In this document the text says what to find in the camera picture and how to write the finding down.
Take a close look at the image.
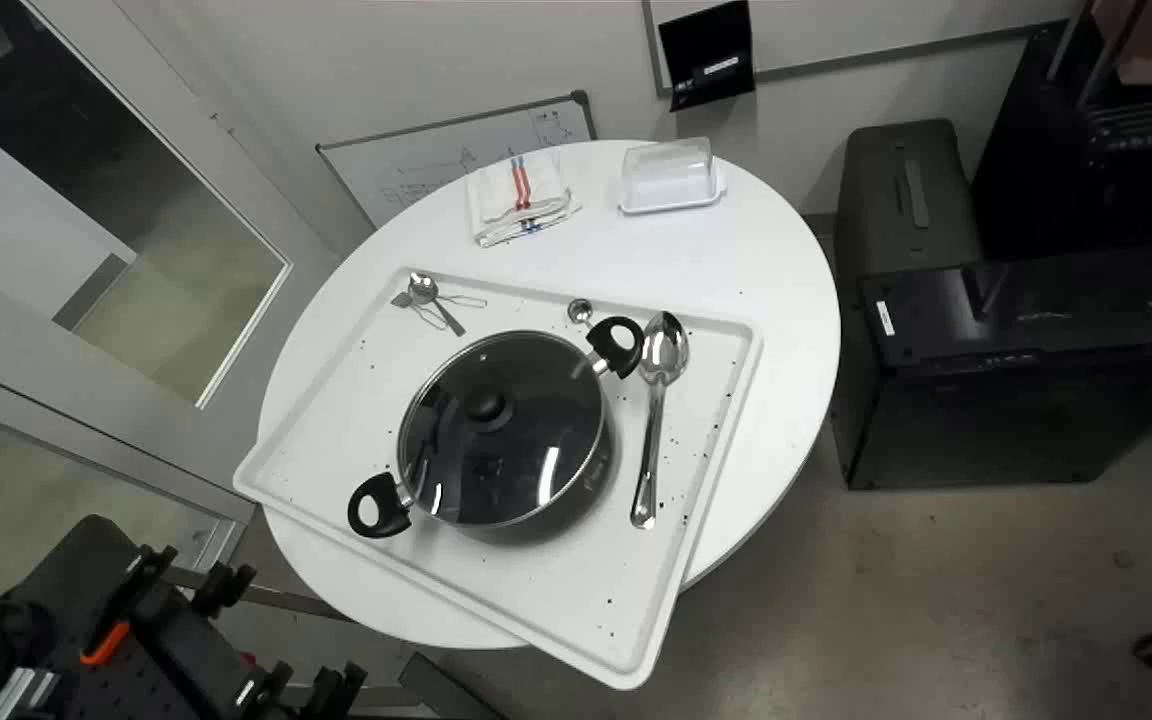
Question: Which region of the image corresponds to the small leaning whiteboard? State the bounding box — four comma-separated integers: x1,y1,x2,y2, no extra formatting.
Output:
318,88,602,230

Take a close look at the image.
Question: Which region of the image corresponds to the black marker holder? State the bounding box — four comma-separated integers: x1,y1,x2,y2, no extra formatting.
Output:
656,0,760,115

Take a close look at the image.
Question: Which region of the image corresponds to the white framed glass partition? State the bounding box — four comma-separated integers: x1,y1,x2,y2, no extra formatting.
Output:
0,0,339,536

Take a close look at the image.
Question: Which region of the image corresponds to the glass pot lid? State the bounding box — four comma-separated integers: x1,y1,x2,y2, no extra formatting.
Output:
391,329,612,527

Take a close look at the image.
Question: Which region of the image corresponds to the black equipment stand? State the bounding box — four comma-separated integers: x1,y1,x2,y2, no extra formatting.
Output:
0,512,373,720

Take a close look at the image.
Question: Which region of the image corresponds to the orange clamp handle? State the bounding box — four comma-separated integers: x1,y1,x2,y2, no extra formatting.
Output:
78,614,135,670

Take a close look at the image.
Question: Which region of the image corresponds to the large wall whiteboard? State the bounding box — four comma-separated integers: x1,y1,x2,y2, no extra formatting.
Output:
639,0,1089,88

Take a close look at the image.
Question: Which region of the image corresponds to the black cooking pot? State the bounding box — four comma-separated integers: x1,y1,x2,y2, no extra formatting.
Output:
343,313,649,542

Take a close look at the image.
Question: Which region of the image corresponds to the large metal serving spoon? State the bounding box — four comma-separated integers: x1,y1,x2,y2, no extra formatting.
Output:
624,309,694,533

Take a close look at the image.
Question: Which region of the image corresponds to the clear plastic container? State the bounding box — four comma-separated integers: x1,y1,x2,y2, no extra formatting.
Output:
612,133,730,221

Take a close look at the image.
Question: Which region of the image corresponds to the folded white striped towel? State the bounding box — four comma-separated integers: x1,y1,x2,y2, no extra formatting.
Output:
464,144,586,250

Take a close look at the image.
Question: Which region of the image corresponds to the white plastic tray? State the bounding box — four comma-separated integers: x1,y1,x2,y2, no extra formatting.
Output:
229,263,770,697

